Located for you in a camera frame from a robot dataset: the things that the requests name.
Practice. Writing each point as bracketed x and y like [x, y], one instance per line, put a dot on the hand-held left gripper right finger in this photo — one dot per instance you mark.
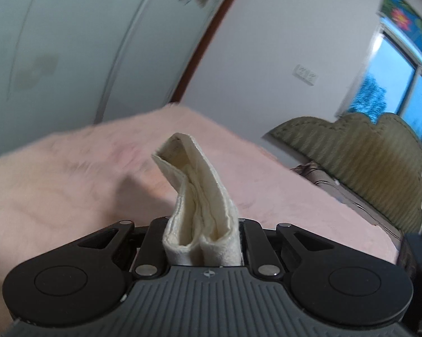
[255, 245]

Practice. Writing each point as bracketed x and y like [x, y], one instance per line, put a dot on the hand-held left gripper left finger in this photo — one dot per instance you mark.
[151, 244]

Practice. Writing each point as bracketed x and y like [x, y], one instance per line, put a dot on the cream white towel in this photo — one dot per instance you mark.
[204, 210]

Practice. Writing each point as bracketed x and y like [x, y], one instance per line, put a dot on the grey-brown pillow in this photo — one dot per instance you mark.
[337, 184]

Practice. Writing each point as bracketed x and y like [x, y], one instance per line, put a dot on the pink blanket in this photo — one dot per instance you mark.
[56, 189]

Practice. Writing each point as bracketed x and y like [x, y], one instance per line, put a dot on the olive green padded headboard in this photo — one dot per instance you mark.
[372, 161]

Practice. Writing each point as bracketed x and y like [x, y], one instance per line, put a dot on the window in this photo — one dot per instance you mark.
[390, 91]

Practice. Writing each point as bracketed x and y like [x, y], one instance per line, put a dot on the pale flower-print wardrobe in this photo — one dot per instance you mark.
[74, 42]

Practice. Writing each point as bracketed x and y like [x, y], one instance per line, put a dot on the colourful flower-print valance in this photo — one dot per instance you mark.
[407, 15]

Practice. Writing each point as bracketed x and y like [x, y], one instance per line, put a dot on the white wall socket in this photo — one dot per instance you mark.
[305, 74]

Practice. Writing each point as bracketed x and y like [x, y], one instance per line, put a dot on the brown wooden door frame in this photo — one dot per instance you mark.
[211, 38]

